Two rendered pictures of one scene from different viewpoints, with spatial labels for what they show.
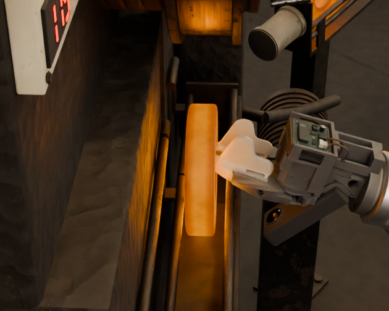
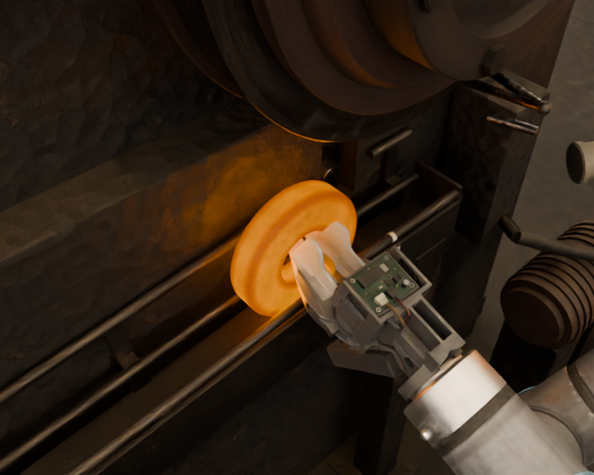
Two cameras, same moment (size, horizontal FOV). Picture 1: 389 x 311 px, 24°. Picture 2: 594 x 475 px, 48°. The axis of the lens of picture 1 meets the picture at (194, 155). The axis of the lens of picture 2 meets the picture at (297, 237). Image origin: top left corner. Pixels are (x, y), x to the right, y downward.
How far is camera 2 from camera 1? 0.64 m
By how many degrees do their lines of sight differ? 36
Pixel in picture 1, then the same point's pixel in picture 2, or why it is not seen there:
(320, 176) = (363, 331)
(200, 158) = (254, 237)
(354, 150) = (421, 328)
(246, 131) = (341, 237)
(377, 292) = not seen: outside the picture
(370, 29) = not seen: outside the picture
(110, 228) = not seen: outside the picture
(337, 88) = not seen: outside the picture
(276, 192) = (321, 318)
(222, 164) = (295, 256)
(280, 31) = not seen: outside the picture
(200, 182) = (243, 260)
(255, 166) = (321, 278)
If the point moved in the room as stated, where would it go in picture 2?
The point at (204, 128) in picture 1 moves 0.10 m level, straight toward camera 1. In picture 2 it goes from (280, 209) to (200, 261)
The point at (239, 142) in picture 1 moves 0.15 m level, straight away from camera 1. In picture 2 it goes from (309, 245) to (413, 179)
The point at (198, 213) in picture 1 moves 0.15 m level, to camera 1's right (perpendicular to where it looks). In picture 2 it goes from (239, 288) to (345, 377)
